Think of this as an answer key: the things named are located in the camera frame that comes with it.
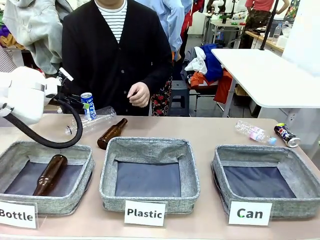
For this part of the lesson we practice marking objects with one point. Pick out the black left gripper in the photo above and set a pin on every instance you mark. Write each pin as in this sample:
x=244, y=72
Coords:
x=65, y=96

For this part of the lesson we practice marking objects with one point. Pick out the blue Sweat drink can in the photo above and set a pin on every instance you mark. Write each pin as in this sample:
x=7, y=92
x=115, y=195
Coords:
x=89, y=100

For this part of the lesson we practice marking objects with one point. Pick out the large clear plastic bottle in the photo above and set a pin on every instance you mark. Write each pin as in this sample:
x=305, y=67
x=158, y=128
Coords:
x=105, y=113

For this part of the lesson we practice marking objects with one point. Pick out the brown glass bottle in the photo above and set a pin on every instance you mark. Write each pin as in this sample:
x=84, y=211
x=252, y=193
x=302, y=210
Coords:
x=50, y=172
x=110, y=135

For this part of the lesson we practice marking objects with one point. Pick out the small crushed pink-label bottle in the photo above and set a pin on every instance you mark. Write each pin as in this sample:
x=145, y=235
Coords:
x=250, y=130

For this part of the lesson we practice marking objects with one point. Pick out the dark Pepsi can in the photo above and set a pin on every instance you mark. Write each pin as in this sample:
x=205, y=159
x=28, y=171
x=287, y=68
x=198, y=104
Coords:
x=285, y=133

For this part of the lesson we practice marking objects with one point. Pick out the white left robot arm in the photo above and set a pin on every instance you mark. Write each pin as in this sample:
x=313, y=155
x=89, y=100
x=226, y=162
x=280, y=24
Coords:
x=22, y=100

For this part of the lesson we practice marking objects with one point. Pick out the grey fabric basket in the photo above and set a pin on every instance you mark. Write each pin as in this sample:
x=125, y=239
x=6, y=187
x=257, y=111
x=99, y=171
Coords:
x=150, y=150
x=300, y=200
x=75, y=200

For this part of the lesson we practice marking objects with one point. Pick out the white Can label sign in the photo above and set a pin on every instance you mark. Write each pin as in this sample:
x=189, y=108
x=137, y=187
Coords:
x=250, y=213

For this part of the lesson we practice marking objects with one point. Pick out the person's left hand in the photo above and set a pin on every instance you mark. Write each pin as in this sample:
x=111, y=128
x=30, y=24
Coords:
x=140, y=95

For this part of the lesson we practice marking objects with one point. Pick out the person in black cardigan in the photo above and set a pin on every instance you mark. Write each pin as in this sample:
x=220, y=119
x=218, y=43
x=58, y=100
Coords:
x=100, y=62

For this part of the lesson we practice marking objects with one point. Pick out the red black floral cloth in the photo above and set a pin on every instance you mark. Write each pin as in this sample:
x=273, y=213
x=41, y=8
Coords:
x=161, y=100

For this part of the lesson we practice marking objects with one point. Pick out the checked cloth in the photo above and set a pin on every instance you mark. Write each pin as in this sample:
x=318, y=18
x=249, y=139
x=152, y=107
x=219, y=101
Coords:
x=6, y=61

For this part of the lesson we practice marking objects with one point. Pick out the grey plastic stool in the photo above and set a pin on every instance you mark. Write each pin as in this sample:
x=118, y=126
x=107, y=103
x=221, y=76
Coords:
x=180, y=97

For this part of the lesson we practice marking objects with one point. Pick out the hanging light blue shirt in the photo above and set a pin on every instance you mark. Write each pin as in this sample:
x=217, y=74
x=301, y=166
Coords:
x=172, y=22

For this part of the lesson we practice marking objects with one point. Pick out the white Plastic label sign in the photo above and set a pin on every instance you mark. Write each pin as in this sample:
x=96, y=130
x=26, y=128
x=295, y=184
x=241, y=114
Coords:
x=145, y=213

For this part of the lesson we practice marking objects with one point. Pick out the white Bottle label sign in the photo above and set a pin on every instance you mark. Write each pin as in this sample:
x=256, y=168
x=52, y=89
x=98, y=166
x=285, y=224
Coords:
x=17, y=216

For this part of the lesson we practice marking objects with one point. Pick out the pile of colourful clothes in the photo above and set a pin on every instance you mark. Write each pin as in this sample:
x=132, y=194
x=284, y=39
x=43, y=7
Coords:
x=212, y=62

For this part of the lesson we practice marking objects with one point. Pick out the white side table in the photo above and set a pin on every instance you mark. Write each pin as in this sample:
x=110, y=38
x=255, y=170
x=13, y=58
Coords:
x=262, y=75

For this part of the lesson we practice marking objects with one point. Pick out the person in camouflage trousers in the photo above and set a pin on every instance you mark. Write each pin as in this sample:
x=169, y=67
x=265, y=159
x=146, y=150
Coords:
x=257, y=17

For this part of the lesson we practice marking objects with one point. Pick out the black stand pole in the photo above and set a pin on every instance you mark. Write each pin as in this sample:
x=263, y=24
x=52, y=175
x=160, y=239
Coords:
x=268, y=22

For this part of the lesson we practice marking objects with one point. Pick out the clear water bottle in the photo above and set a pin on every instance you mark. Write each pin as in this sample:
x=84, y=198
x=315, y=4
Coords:
x=277, y=32

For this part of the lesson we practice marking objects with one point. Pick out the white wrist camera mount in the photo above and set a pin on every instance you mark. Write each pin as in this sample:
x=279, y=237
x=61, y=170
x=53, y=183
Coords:
x=66, y=74

